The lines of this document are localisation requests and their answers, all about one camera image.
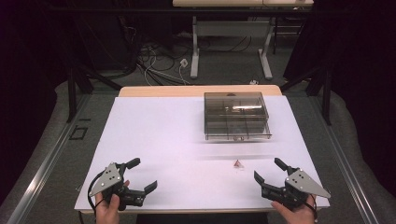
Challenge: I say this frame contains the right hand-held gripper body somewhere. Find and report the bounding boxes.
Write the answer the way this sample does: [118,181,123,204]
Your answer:
[261,166,332,210]

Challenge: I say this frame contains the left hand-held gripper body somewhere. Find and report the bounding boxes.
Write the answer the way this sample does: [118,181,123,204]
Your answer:
[88,161,147,212]

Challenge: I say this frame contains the transparent grey drawer box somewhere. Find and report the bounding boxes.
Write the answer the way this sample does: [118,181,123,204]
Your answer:
[204,91,273,142]

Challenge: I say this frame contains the person's left hand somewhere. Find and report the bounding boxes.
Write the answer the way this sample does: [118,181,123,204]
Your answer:
[94,179,131,224]

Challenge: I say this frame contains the person's right hand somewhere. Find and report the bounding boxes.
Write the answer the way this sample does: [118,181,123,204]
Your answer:
[270,194,318,224]

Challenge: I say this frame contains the white table sheet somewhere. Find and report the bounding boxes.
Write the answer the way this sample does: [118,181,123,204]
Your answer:
[74,95,331,212]

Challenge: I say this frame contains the black metal stand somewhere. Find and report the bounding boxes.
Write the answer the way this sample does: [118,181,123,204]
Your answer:
[64,60,123,124]
[279,63,332,126]

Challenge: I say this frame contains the dark curtain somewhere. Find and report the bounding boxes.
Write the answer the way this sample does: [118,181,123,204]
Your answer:
[282,0,396,198]
[0,0,78,200]

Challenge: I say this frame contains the white background desk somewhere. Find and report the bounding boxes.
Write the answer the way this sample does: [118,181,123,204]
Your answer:
[172,0,315,80]

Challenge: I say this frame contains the black horizontal bar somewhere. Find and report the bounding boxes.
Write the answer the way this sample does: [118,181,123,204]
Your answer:
[46,7,313,15]

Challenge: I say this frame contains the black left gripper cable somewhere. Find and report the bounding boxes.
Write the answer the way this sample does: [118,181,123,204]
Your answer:
[86,170,107,217]

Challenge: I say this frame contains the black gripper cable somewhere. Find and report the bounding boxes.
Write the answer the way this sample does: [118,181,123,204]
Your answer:
[86,170,107,217]
[303,194,319,224]

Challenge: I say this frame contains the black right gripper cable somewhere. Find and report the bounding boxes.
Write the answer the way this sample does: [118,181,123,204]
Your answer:
[303,194,319,224]

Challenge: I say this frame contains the metal floor rail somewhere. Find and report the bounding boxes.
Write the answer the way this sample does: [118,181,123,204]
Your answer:
[6,92,92,224]
[311,95,380,224]

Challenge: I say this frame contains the bundle of floor cables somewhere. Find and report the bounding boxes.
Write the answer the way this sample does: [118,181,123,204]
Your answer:
[122,24,192,87]

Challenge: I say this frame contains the black cable under desk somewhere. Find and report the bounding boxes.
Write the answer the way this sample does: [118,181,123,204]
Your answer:
[199,35,254,54]

